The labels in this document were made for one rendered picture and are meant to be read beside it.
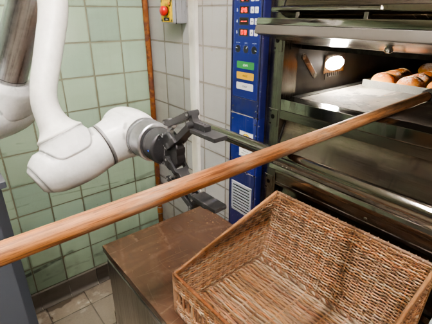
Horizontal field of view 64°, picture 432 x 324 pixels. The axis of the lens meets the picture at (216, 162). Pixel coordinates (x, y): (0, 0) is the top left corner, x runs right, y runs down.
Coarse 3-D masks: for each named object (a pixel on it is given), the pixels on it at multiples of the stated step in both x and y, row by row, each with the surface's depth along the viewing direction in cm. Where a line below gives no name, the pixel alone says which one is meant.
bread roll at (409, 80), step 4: (404, 76) 130; (408, 76) 129; (412, 76) 128; (416, 76) 127; (400, 80) 130; (404, 80) 129; (408, 80) 128; (412, 80) 127; (416, 80) 126; (420, 80) 126; (404, 84) 129; (408, 84) 128; (412, 84) 127; (416, 84) 126; (420, 84) 126; (424, 84) 126
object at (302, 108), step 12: (288, 108) 118; (300, 108) 114; (312, 108) 110; (324, 108) 108; (336, 108) 108; (324, 120) 108; (336, 120) 105; (384, 120) 96; (396, 120) 96; (372, 132) 97; (384, 132) 94; (396, 132) 92; (408, 132) 89; (420, 132) 87; (420, 144) 88
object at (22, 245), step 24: (360, 120) 88; (288, 144) 71; (312, 144) 76; (216, 168) 60; (240, 168) 63; (144, 192) 52; (168, 192) 54; (72, 216) 46; (96, 216) 47; (120, 216) 49; (24, 240) 42; (48, 240) 43; (0, 264) 40
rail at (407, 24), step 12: (264, 24) 99; (276, 24) 96; (288, 24) 93; (300, 24) 90; (312, 24) 87; (324, 24) 85; (336, 24) 82; (348, 24) 80; (360, 24) 78; (372, 24) 76; (384, 24) 74; (396, 24) 72; (408, 24) 70; (420, 24) 69
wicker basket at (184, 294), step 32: (256, 224) 125; (320, 224) 114; (224, 256) 118; (256, 256) 132; (288, 256) 123; (352, 256) 106; (384, 256) 99; (416, 256) 93; (192, 288) 99; (256, 288) 118; (288, 288) 118; (320, 288) 114; (352, 288) 106; (384, 288) 99; (192, 320) 103; (224, 320) 88; (256, 320) 106; (288, 320) 106; (320, 320) 106; (352, 320) 106; (384, 320) 99; (416, 320) 91
